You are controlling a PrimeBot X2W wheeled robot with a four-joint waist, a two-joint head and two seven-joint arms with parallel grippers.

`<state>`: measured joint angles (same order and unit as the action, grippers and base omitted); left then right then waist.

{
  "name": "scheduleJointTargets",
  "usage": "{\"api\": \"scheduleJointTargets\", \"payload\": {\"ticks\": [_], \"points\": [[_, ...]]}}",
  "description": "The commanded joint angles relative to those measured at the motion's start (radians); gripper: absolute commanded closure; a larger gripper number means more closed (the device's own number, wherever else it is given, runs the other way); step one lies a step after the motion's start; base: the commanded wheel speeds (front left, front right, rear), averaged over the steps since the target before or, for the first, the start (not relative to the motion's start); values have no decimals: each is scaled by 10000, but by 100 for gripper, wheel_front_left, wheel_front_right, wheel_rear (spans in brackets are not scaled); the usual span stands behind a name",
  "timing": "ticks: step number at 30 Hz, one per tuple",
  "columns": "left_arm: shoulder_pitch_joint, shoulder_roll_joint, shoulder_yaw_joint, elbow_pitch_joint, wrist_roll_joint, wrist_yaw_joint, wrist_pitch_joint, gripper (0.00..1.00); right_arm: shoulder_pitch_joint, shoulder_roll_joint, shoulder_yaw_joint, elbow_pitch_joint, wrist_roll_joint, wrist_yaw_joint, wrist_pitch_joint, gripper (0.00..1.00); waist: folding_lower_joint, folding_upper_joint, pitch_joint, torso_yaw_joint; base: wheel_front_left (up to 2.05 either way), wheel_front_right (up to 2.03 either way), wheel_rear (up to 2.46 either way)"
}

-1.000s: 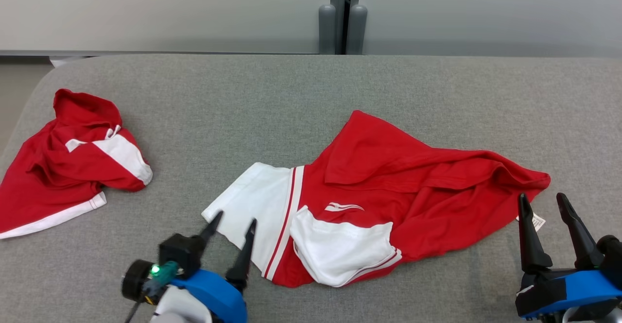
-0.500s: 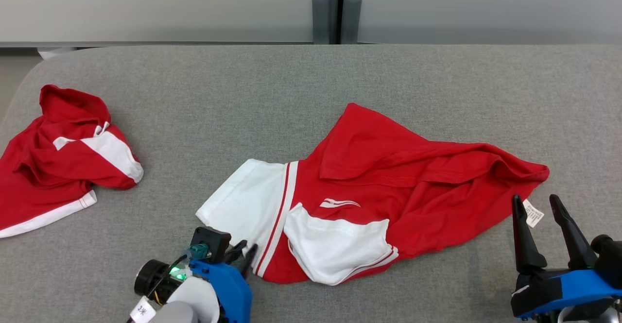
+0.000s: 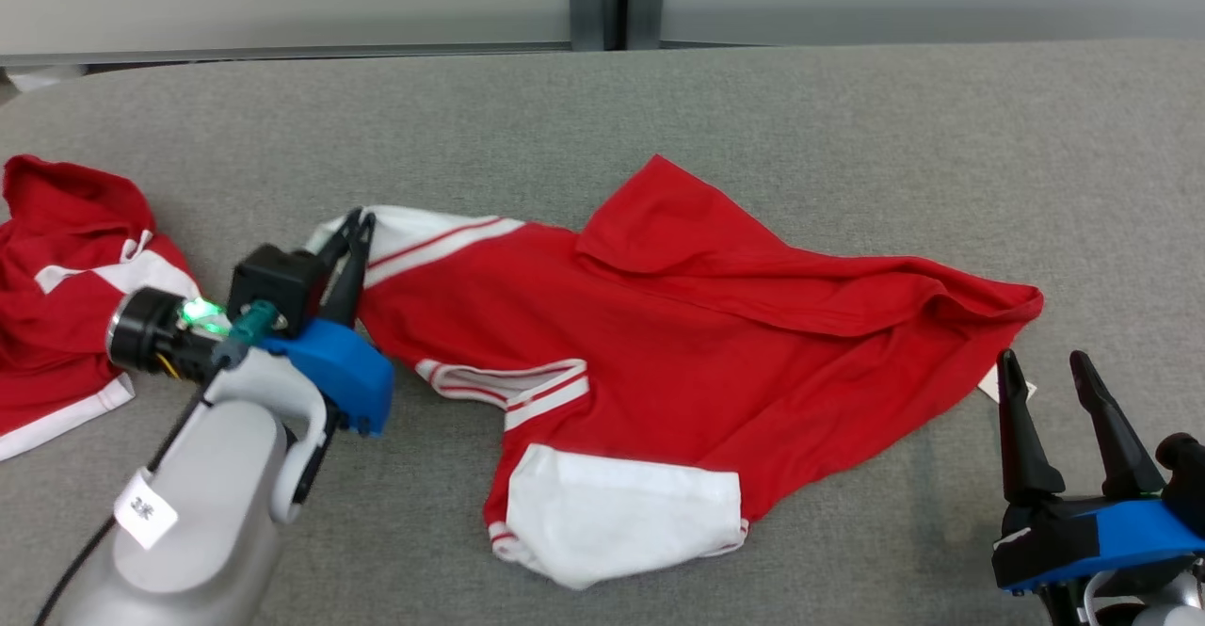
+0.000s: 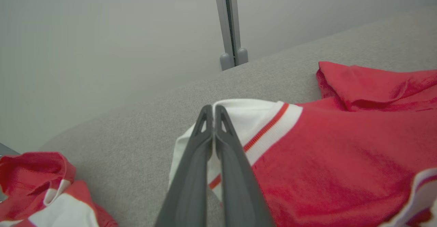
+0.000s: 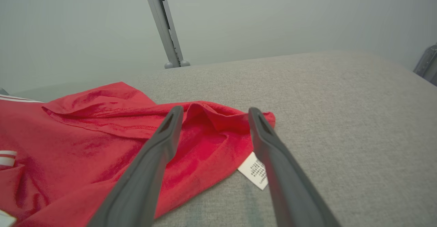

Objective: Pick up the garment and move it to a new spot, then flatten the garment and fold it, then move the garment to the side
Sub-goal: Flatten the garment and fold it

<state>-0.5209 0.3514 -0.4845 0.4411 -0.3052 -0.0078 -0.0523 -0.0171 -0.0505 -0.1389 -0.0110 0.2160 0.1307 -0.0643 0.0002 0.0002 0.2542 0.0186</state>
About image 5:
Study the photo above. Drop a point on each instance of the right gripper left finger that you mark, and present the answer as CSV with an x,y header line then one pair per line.
x,y
143,186

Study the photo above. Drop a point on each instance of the red jersey with number print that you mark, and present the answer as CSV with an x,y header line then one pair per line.
x,y
85,152

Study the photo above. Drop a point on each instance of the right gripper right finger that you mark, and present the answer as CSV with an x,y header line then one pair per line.
x,y
290,193

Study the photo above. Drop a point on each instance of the grey partition post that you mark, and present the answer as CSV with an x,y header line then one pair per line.
x,y
167,32
428,66

